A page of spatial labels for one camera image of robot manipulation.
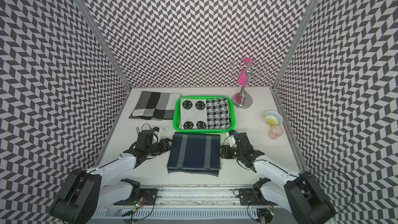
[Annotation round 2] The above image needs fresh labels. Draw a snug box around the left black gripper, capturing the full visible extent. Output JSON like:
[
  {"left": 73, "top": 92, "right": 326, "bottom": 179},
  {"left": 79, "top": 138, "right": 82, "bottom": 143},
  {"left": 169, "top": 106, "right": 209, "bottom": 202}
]
[{"left": 146, "top": 137, "right": 177, "bottom": 157}]

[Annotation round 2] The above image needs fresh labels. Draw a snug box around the green plastic basket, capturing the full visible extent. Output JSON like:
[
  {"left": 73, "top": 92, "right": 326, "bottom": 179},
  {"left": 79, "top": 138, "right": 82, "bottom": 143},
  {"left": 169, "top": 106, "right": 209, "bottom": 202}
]
[{"left": 173, "top": 95, "right": 236, "bottom": 133}]

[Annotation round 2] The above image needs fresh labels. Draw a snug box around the navy striped scarf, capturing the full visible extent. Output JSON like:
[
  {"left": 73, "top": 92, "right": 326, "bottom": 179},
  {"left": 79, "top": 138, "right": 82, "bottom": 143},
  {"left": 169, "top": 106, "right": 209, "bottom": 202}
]
[{"left": 167, "top": 132, "right": 221, "bottom": 177}]

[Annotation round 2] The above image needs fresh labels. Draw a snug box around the smiley black white scarf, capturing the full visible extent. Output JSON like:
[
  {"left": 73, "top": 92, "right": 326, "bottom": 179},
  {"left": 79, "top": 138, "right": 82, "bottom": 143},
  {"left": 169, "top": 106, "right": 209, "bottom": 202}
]
[{"left": 179, "top": 97, "right": 231, "bottom": 130}]

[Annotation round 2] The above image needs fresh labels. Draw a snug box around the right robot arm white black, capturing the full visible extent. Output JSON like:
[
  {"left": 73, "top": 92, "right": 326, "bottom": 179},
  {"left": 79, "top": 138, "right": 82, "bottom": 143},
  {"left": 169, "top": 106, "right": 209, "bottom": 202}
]
[{"left": 219, "top": 130, "right": 337, "bottom": 224}]

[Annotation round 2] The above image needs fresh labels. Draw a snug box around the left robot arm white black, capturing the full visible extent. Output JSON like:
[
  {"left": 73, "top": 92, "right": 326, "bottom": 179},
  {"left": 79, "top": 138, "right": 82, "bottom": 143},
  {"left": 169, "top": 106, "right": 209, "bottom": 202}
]
[{"left": 49, "top": 128, "right": 175, "bottom": 224}]

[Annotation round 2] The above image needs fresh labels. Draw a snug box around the grey black checked scarf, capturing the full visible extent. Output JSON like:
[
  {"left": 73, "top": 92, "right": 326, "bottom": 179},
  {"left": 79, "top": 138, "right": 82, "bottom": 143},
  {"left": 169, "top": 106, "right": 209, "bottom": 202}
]
[{"left": 129, "top": 91, "right": 181, "bottom": 120}]

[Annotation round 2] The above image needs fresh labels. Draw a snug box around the pink transparent cup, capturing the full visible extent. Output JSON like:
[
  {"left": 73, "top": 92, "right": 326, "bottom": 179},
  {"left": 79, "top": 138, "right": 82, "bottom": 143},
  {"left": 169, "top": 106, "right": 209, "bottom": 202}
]
[{"left": 268, "top": 124, "right": 284, "bottom": 140}]

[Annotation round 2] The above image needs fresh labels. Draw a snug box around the patterned ceramic bowl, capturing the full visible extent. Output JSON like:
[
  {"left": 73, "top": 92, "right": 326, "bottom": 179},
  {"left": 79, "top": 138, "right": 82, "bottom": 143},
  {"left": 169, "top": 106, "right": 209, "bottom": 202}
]
[{"left": 263, "top": 110, "right": 283, "bottom": 125}]

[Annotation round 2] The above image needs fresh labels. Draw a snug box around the chrome glass holder stand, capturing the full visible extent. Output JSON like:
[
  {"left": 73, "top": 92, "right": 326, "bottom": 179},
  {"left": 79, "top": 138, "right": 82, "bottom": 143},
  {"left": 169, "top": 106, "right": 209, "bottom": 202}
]
[{"left": 232, "top": 58, "right": 263, "bottom": 110}]

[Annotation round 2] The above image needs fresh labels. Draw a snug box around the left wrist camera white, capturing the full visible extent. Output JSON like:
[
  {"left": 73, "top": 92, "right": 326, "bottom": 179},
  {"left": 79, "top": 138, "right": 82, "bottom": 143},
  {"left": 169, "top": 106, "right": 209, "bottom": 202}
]
[{"left": 150, "top": 127, "right": 161, "bottom": 143}]

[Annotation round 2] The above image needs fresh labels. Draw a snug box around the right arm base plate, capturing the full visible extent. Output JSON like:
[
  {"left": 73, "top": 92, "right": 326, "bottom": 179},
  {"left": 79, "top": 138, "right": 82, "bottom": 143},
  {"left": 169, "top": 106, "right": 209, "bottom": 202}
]
[{"left": 238, "top": 188, "right": 271, "bottom": 206}]

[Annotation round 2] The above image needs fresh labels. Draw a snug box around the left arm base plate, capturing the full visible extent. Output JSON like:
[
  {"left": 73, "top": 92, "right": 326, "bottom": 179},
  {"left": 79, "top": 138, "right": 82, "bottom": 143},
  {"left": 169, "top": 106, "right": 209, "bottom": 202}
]
[{"left": 114, "top": 188, "right": 158, "bottom": 206}]

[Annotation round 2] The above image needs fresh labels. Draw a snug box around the aluminium front rail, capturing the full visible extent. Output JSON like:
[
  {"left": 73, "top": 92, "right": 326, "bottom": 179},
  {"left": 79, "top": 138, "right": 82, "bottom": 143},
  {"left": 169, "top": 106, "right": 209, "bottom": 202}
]
[{"left": 69, "top": 185, "right": 327, "bottom": 209}]

